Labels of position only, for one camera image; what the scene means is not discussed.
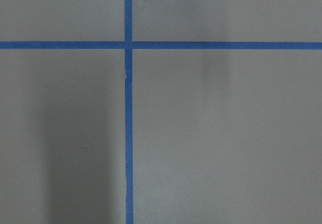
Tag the blue tape vertical strip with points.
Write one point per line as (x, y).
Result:
(128, 50)

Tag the blue tape horizontal strip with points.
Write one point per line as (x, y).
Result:
(159, 45)

